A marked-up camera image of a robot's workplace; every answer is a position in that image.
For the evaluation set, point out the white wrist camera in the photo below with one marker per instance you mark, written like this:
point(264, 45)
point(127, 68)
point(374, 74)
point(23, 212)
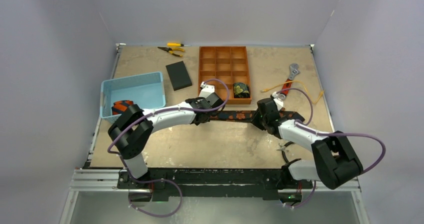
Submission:
point(277, 100)
point(206, 90)

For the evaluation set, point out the black foam block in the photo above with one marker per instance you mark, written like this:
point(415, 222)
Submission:
point(178, 75)

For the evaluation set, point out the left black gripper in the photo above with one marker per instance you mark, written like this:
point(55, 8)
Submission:
point(199, 99)

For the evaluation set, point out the orange navy striped tie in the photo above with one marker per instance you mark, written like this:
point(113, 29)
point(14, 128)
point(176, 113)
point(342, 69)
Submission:
point(119, 107)

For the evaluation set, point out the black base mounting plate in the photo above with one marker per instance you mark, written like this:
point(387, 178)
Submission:
point(216, 183)

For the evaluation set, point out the red handled adjustable wrench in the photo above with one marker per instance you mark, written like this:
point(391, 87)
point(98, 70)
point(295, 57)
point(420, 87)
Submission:
point(294, 71)

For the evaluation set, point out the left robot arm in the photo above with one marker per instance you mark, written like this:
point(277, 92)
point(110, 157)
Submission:
point(132, 130)

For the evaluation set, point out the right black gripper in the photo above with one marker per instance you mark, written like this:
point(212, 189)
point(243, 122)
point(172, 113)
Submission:
point(260, 118)

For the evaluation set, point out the rolled yellow floral tie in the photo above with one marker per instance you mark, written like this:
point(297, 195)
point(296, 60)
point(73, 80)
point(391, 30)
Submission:
point(241, 90)

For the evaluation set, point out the light blue plastic basket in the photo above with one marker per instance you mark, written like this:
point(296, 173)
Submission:
point(146, 90)

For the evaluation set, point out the yellow handled screwdriver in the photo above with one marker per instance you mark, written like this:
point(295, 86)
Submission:
point(171, 44)

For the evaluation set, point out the dark orange floral tie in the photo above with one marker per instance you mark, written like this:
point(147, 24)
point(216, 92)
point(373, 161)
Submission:
point(235, 116)

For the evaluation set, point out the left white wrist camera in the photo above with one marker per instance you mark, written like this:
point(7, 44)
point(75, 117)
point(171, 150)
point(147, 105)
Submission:
point(206, 90)

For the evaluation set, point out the black handled pliers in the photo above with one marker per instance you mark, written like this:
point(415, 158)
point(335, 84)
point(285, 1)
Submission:
point(283, 150)

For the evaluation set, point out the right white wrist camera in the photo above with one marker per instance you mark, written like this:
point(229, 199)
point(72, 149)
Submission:
point(277, 100)

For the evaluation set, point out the orange wooden compartment tray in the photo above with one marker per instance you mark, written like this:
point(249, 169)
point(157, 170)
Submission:
point(228, 64)

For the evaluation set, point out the yellow handled pliers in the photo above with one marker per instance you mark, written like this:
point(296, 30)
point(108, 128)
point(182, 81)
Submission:
point(173, 51)

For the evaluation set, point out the aluminium frame rail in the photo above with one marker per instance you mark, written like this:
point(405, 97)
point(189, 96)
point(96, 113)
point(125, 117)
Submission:
point(106, 180)

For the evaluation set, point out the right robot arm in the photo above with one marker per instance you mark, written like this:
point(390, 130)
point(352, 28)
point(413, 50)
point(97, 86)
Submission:
point(334, 160)

